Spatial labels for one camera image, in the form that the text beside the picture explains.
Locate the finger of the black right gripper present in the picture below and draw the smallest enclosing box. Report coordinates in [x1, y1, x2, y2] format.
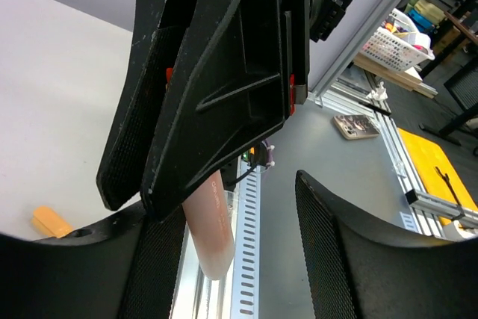
[140, 0, 307, 220]
[96, 26, 187, 211]

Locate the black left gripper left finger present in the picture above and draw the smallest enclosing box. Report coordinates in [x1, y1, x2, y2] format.
[1, 204, 185, 318]

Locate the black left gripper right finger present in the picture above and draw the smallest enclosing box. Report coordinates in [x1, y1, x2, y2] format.
[295, 170, 477, 318]

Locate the pink highlighter pen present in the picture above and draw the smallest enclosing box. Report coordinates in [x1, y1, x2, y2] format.
[182, 170, 235, 280]

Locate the yellow mat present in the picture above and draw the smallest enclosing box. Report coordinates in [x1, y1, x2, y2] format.
[398, 128, 477, 238]

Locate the smartphone with patterned case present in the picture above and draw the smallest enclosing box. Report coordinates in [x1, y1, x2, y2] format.
[332, 114, 380, 140]

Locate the white plastic basket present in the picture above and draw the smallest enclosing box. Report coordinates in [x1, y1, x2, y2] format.
[359, 9, 435, 72]

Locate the aluminium frame rail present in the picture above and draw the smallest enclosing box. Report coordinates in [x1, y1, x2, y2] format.
[308, 0, 400, 95]

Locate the white slotted cable duct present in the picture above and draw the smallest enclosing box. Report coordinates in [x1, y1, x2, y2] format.
[230, 161, 261, 318]

